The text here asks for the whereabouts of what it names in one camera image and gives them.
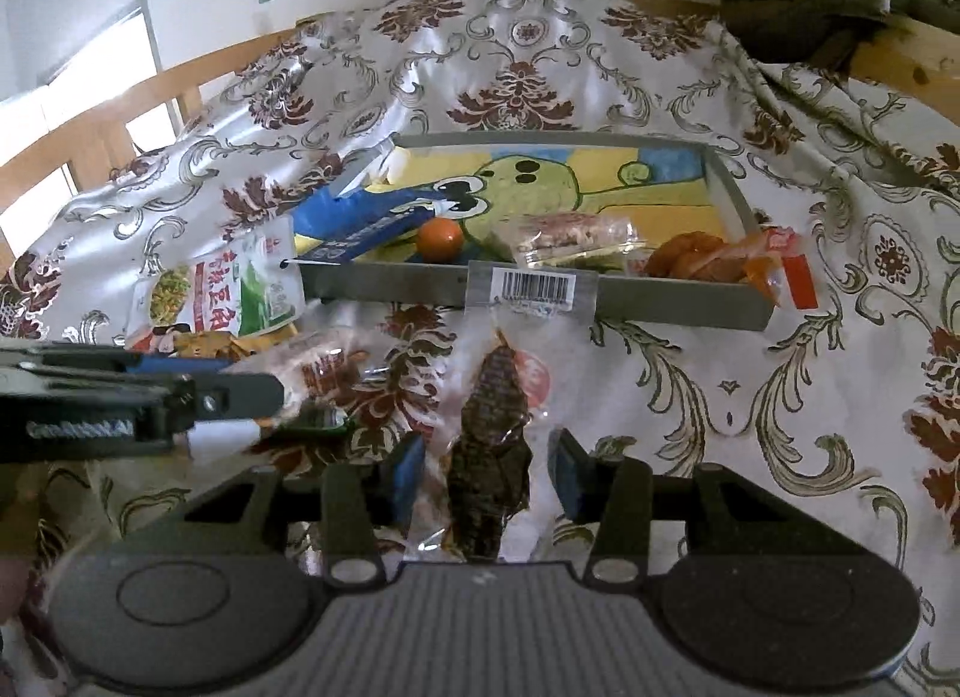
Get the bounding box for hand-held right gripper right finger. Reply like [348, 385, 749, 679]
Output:
[547, 429, 807, 587]

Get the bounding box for window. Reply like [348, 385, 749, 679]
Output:
[0, 0, 175, 240]

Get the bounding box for wooden bed frame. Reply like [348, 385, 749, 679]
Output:
[0, 2, 960, 255]

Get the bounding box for green and white snack packet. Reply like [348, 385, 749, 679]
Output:
[124, 235, 305, 354]

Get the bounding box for floral patterned blanket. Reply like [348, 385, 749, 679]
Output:
[0, 0, 960, 675]

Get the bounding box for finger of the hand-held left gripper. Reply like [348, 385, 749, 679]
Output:
[187, 373, 287, 422]
[126, 354, 235, 377]

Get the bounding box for puffed rice cake packet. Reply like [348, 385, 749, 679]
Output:
[495, 211, 647, 272]

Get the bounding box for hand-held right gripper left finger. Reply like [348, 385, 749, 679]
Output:
[127, 434, 427, 587]

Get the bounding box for clear red print packet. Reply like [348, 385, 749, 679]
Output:
[225, 329, 385, 419]

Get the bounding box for small orange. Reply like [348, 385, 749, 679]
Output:
[416, 218, 467, 265]

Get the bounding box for grey tray with cartoon painting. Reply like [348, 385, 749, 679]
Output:
[289, 133, 775, 335]

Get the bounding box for clear dried meat packet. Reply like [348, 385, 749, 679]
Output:
[409, 263, 602, 564]

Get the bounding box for yellow snack packet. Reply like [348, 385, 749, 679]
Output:
[171, 329, 302, 362]

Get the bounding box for navy blue stick packet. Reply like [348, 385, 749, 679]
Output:
[289, 190, 445, 267]

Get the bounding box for orange snack packet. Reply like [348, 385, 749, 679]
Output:
[643, 226, 821, 311]

